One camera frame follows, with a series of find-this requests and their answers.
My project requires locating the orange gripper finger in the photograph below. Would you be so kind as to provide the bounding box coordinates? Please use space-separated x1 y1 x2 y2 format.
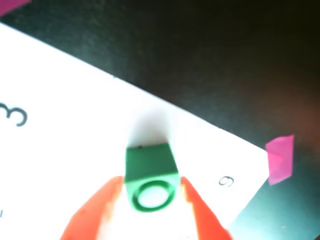
59 175 125 240
179 176 234 240

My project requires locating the green cube with round recess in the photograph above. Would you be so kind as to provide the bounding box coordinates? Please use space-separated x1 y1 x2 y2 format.
124 142 180 213

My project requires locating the white numbered grid paper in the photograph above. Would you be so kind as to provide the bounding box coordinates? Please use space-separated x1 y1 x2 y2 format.
0 21 271 240

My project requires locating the pink tape piece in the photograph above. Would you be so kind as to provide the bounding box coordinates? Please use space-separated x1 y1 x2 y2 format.
0 0 33 17
265 134 295 186

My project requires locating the dark foam mat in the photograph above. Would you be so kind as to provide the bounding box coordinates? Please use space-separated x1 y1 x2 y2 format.
0 0 320 240

